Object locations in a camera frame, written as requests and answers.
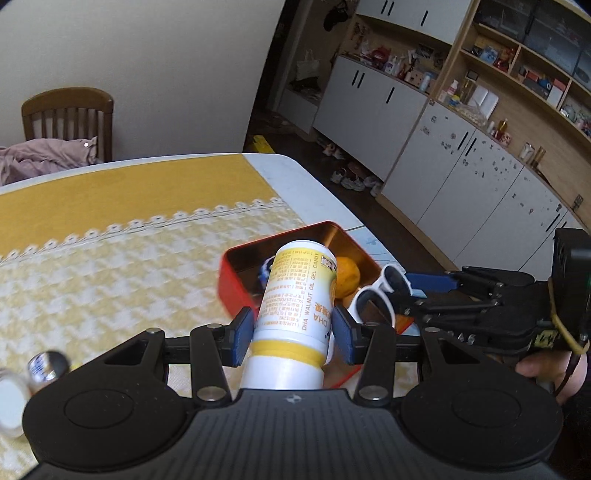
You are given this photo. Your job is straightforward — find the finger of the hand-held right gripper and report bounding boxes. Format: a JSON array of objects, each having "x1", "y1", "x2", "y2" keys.
[
  {"x1": 405, "y1": 265, "x2": 536, "y2": 301},
  {"x1": 392, "y1": 291, "x2": 522, "y2": 344}
]

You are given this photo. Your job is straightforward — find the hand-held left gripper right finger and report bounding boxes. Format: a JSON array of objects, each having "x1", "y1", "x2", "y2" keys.
[{"x1": 332, "y1": 306, "x2": 502, "y2": 403}]

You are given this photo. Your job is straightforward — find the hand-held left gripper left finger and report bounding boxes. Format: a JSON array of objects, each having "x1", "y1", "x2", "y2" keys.
[{"x1": 95, "y1": 307, "x2": 256, "y2": 407}]

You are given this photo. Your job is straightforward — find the white sunglasses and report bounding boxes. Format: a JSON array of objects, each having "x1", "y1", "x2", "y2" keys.
[{"x1": 346, "y1": 264, "x2": 414, "y2": 330}]

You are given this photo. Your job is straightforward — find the red metal tin box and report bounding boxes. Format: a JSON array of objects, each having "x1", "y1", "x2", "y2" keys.
[{"x1": 217, "y1": 220, "x2": 419, "y2": 389}]

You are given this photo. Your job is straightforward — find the white yellow supplement bottle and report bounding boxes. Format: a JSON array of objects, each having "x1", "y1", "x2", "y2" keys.
[{"x1": 238, "y1": 240, "x2": 339, "y2": 392}]

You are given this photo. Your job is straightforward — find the glass jar with white lid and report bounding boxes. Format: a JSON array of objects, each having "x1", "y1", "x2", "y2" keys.
[{"x1": 0, "y1": 367, "x2": 33, "y2": 439}]

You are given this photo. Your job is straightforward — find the person's right hand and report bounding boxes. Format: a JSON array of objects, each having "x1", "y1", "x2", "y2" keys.
[{"x1": 514, "y1": 353, "x2": 589, "y2": 407}]

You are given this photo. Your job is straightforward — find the orange fruit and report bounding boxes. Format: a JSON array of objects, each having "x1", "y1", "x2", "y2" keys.
[{"x1": 333, "y1": 256, "x2": 362, "y2": 301}]

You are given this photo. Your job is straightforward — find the purple blue small toy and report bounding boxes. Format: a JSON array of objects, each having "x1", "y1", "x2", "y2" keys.
[{"x1": 256, "y1": 259, "x2": 277, "y2": 289}]

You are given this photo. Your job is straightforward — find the yellow patterned tablecloth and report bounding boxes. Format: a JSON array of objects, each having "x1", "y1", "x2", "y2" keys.
[{"x1": 0, "y1": 153, "x2": 419, "y2": 480}]

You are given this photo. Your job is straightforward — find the white box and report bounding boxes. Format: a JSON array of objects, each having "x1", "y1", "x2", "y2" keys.
[{"x1": 471, "y1": 87, "x2": 500, "y2": 116}]

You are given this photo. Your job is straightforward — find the white tote bag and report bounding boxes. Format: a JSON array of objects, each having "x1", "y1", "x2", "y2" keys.
[{"x1": 295, "y1": 50, "x2": 320, "y2": 81}]

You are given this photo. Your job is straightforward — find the pink cloth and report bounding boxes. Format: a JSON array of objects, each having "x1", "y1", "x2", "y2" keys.
[{"x1": 0, "y1": 136, "x2": 100, "y2": 186}]

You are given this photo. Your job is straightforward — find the black hanging bag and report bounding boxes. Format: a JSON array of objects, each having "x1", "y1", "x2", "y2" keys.
[{"x1": 323, "y1": 0, "x2": 360, "y2": 31}]

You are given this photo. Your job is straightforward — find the wooden chair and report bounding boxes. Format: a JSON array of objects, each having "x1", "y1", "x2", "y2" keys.
[{"x1": 21, "y1": 87, "x2": 115, "y2": 163}]

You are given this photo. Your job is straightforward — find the white wood wall cabinet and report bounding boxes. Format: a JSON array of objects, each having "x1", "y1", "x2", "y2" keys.
[{"x1": 277, "y1": 0, "x2": 591, "y2": 278}]

